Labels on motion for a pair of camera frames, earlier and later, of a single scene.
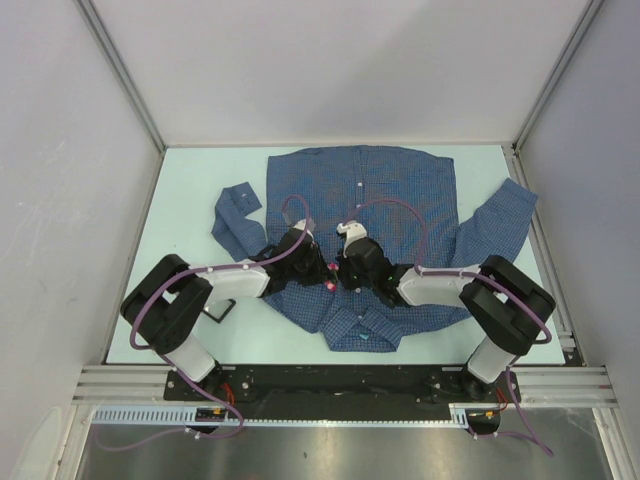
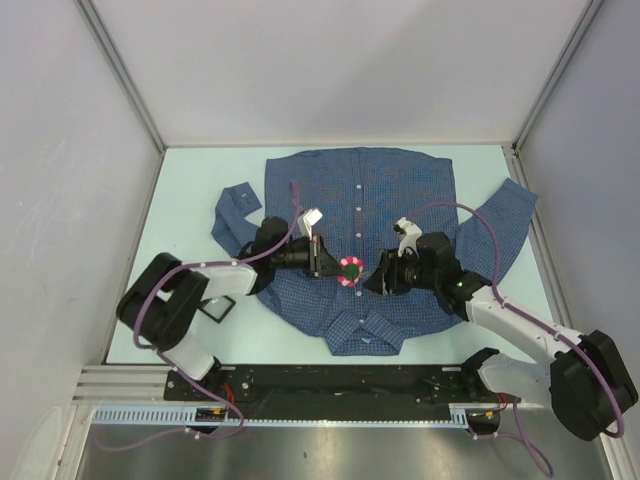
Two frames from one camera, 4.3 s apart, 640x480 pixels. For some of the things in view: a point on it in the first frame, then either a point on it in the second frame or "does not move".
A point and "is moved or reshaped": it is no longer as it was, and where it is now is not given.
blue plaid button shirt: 394,213 does not move
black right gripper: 342,272 -> 390,263
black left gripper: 320,274 -> 327,266
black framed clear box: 217,310 does not move
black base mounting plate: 339,384 does not move
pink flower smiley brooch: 331,285 is moved or reshaped
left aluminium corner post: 88,10 does not move
